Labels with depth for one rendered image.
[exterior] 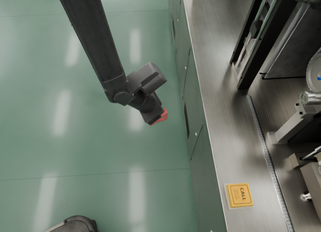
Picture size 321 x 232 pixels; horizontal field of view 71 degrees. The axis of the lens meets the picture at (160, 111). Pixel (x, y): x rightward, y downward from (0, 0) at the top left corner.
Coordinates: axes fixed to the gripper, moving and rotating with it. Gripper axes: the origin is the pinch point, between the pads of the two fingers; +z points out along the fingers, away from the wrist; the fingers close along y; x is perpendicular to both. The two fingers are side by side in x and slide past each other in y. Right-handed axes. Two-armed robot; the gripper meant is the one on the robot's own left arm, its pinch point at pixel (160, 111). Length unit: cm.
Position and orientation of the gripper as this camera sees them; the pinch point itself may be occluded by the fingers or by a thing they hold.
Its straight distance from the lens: 75.1
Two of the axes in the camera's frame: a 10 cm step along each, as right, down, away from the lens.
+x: -7.8, 5.8, 2.3
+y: -4.4, -7.7, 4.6
